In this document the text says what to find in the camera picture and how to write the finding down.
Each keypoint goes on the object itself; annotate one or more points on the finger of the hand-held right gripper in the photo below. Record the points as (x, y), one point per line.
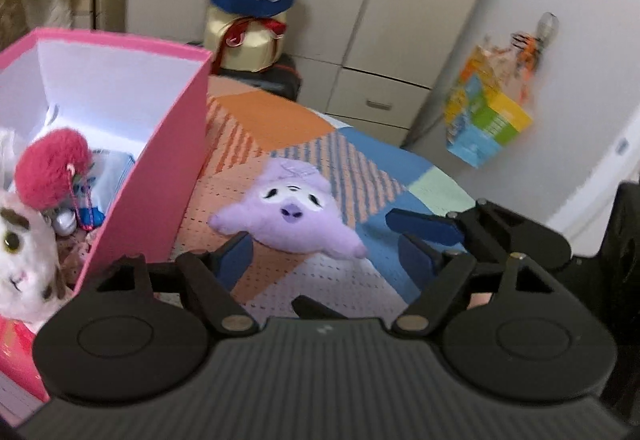
(420, 225)
(315, 310)

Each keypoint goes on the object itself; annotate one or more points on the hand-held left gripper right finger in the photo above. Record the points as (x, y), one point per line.
(417, 262)

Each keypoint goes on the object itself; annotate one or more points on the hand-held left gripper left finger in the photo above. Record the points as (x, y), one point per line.
(237, 255)

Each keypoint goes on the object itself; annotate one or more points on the purple plush toy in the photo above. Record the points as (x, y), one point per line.
(295, 230)

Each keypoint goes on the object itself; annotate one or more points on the pink cardboard box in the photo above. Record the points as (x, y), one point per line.
(165, 160)

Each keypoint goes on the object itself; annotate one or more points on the wet wipes pack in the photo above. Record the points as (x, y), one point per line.
(112, 175)

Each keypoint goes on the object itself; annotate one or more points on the pink fluffy pompom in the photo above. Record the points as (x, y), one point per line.
(50, 165)

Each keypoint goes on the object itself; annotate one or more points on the white cat plush toy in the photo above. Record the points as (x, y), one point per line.
(25, 260)

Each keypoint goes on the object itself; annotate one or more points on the colourful paper bag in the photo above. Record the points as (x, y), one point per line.
(485, 130)

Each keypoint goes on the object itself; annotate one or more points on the patchwork blanket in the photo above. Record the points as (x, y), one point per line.
(280, 125)

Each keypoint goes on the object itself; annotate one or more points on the white refrigerator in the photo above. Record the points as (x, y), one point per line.
(575, 95)

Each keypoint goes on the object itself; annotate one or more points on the silver bell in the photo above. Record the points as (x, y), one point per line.
(65, 222)

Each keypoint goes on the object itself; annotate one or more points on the gold round gift box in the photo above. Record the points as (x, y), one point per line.
(280, 80)

